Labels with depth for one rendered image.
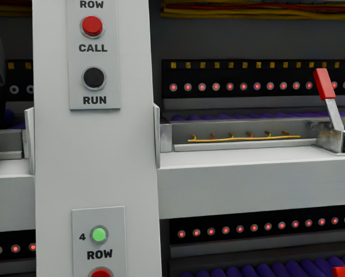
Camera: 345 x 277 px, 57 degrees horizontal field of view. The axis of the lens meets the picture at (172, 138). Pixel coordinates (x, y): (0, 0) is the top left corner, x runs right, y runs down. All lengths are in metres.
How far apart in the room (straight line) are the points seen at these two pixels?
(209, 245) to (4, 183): 0.28
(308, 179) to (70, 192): 0.20
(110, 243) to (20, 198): 0.08
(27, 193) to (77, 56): 0.11
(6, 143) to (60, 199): 0.09
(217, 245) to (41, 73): 0.31
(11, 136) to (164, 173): 0.15
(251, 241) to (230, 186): 0.20
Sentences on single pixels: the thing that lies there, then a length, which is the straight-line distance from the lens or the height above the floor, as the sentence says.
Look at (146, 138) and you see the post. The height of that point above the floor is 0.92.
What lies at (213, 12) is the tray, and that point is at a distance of 0.46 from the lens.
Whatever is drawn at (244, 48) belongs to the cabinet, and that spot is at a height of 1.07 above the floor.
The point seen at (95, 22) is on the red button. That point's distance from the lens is 0.28.
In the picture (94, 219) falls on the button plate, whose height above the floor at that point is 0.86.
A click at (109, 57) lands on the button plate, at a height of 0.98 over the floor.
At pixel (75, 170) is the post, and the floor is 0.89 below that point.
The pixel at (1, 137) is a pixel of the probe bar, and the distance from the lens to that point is 0.33.
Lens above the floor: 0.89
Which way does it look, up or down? 5 degrees up
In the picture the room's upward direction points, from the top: 3 degrees counter-clockwise
